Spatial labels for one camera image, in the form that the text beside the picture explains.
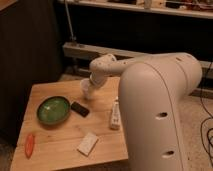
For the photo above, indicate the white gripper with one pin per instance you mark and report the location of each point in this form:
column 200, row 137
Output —
column 95, row 81

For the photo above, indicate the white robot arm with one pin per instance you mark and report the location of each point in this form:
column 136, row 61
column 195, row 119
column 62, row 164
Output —
column 150, row 89

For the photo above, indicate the green ceramic bowl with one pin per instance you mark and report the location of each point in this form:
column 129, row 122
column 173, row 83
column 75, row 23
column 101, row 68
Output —
column 53, row 110

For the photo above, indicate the small black box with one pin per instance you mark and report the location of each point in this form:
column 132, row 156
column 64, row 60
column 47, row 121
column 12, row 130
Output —
column 83, row 111

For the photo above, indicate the metal pole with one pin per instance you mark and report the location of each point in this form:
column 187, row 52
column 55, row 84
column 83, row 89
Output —
column 72, row 36

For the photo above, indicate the white tube bottle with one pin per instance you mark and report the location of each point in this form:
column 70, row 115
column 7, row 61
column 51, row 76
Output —
column 115, row 116

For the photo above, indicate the wooden table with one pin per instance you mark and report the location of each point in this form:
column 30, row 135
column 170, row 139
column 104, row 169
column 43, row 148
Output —
column 55, row 147

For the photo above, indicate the white rectangular sponge block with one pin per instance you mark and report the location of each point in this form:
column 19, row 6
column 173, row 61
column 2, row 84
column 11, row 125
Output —
column 87, row 144

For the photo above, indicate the orange carrot toy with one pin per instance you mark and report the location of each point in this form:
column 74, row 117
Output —
column 29, row 145

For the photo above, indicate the shelf with clutter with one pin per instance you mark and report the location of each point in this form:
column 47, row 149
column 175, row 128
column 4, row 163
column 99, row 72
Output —
column 188, row 8

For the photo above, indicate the grey baseboard rail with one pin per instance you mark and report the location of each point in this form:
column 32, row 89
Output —
column 90, row 52

